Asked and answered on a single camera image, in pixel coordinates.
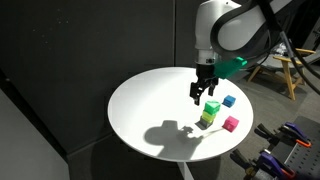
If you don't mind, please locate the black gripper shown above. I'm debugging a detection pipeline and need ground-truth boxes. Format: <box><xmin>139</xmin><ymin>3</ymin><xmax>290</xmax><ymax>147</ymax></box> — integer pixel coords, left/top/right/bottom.
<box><xmin>189</xmin><ymin>61</ymin><xmax>220</xmax><ymax>107</ymax></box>

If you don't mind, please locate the blue block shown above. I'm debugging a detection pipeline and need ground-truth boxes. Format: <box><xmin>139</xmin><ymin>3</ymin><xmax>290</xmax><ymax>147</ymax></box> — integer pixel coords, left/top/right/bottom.
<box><xmin>221</xmin><ymin>94</ymin><xmax>237</xmax><ymax>108</ymax></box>

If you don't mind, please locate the grey block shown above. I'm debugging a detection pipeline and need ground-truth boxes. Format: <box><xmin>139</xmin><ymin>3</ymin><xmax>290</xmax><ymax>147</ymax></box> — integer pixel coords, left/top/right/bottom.
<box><xmin>198</xmin><ymin>119</ymin><xmax>214</xmax><ymax>130</ymax></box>

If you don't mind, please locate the pink block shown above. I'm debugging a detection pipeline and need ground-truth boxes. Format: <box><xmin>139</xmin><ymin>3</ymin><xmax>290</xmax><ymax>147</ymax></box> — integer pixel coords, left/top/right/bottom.
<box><xmin>222</xmin><ymin>115</ymin><xmax>240</xmax><ymax>133</ymax></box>

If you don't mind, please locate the wooden chair with grey seat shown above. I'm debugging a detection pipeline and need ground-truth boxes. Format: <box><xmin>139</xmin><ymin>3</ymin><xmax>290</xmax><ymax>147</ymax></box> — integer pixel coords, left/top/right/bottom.
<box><xmin>246</xmin><ymin>47</ymin><xmax>320</xmax><ymax>101</ymax></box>

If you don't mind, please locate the crumpled clear plastic bag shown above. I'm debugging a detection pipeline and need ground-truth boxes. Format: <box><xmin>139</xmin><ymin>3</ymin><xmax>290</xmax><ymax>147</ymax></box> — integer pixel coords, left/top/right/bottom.
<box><xmin>271</xmin><ymin>42</ymin><xmax>290</xmax><ymax>56</ymax></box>

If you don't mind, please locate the purple and orange spring clamp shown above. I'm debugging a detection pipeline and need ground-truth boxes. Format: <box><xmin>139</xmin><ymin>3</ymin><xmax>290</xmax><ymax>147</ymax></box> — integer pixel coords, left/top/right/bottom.
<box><xmin>229</xmin><ymin>148</ymin><xmax>297</xmax><ymax>180</ymax></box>
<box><xmin>254</xmin><ymin>121</ymin><xmax>313</xmax><ymax>149</ymax></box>

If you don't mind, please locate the black perforated board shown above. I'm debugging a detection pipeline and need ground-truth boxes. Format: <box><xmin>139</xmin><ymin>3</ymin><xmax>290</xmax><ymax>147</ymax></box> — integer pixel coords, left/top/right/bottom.
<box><xmin>266</xmin><ymin>115</ymin><xmax>320</xmax><ymax>180</ymax></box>

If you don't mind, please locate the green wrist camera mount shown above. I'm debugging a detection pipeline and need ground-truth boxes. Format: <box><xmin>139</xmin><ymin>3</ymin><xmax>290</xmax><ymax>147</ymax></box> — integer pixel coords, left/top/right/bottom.
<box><xmin>213</xmin><ymin>56</ymin><xmax>249</xmax><ymax>80</ymax></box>

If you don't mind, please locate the white table pedestal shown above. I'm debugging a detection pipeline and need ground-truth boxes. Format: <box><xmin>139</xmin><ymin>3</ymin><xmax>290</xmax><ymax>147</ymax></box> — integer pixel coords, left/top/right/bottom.
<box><xmin>176</xmin><ymin>161</ymin><xmax>195</xmax><ymax>180</ymax></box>

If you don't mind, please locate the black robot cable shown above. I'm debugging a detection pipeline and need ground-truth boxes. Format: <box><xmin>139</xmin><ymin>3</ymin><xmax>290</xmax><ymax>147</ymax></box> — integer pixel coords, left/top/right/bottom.
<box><xmin>258</xmin><ymin>0</ymin><xmax>320</xmax><ymax>96</ymax></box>

